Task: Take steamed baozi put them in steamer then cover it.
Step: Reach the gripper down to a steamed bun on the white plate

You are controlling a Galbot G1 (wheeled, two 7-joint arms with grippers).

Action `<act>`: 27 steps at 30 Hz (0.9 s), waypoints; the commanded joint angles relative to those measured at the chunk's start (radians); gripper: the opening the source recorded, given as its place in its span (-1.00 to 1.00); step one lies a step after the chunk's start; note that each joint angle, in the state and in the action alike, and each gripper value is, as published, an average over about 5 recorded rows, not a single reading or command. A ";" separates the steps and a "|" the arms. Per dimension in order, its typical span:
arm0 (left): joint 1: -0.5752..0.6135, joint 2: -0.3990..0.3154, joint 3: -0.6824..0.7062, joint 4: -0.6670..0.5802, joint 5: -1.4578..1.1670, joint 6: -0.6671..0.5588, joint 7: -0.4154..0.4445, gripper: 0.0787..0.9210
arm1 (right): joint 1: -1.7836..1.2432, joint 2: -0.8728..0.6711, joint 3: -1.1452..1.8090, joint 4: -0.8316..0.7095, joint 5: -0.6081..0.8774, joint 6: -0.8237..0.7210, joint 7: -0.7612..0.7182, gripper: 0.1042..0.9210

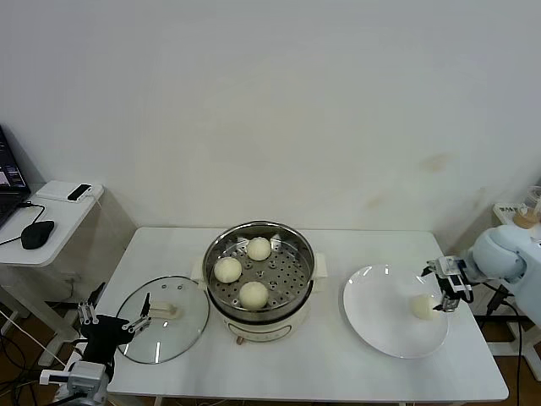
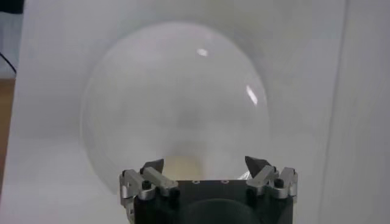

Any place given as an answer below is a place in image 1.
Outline small black white device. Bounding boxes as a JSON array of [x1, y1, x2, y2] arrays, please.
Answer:
[[68, 184, 94, 202]]

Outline black mouse cable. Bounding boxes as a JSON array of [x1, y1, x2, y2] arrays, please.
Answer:
[[19, 201, 47, 225]]

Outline cream electric cooker pot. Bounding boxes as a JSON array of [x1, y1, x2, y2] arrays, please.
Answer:
[[190, 251, 330, 346]]

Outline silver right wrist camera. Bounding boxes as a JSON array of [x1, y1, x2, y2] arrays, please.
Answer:
[[434, 255, 473, 302]]

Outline black laptop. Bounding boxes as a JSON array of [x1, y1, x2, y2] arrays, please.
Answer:
[[0, 123, 33, 229]]

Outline white steamed baozi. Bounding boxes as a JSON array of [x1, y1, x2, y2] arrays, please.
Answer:
[[411, 294, 436, 321], [214, 257, 243, 283], [246, 236, 272, 261], [238, 281, 269, 309]]

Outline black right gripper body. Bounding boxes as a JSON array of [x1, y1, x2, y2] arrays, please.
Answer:
[[437, 274, 462, 313]]

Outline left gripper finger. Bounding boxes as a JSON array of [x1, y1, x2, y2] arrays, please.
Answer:
[[122, 292, 153, 333], [77, 282, 106, 326]]

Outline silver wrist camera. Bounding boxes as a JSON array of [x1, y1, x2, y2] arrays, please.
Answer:
[[40, 360, 109, 397], [434, 255, 473, 302]]

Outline black computer mouse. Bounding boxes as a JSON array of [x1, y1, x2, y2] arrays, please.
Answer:
[[21, 219, 56, 250]]

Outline flat white box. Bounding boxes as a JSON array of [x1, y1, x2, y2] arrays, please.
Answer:
[[36, 180, 102, 204]]

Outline long white cable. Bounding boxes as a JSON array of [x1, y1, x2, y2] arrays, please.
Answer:
[[0, 310, 68, 369]]

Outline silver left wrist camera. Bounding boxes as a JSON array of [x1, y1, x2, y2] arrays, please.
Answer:
[[40, 360, 109, 397]]

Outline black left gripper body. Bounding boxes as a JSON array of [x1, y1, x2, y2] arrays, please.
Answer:
[[79, 315, 136, 363]]

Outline white side table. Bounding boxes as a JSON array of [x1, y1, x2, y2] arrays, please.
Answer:
[[485, 204, 541, 373], [0, 180, 106, 367]]

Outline round white plate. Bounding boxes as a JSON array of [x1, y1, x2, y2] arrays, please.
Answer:
[[342, 264, 450, 359]]

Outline perforated steel steamer basket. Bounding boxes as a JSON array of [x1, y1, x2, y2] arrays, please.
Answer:
[[203, 219, 317, 323]]

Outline tangled black cable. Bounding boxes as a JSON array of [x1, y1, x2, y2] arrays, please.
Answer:
[[0, 336, 26, 373]]

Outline glass lid with cream handle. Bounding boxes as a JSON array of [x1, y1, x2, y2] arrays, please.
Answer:
[[112, 274, 211, 365]]

